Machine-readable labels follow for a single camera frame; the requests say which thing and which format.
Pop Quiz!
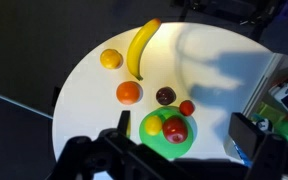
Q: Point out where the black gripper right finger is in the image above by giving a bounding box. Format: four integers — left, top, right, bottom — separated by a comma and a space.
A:
228, 112, 288, 180

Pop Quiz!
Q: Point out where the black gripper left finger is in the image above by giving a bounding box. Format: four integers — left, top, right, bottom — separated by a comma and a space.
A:
116, 109, 132, 138

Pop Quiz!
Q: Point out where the orange fruit toy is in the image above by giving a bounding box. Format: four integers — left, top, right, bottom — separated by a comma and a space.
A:
115, 80, 143, 106

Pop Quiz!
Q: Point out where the small yellow lemon toy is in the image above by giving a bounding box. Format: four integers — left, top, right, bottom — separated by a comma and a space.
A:
144, 115, 164, 137

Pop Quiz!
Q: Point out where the green plastic bowl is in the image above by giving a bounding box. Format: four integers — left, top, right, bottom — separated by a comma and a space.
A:
138, 105, 195, 160

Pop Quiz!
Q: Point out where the dark purple plum toy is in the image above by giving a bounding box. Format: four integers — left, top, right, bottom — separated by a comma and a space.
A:
155, 86, 177, 106

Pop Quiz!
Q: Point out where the red apple toy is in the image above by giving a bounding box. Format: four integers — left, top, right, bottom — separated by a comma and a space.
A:
162, 115, 189, 145

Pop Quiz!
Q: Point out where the large yellow citrus toy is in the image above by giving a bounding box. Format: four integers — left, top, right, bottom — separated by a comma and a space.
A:
99, 48, 124, 70

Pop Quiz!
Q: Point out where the yellow banana toy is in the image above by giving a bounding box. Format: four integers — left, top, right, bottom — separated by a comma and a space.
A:
126, 17, 162, 82

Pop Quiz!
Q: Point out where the black white cube blue face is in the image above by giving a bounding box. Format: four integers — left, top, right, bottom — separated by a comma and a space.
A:
231, 139, 253, 167

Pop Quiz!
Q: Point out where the green soft block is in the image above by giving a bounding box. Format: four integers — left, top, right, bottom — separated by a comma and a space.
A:
255, 101, 287, 125

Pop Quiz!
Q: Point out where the wooden tray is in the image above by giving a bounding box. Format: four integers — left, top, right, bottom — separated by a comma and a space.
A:
242, 52, 288, 168

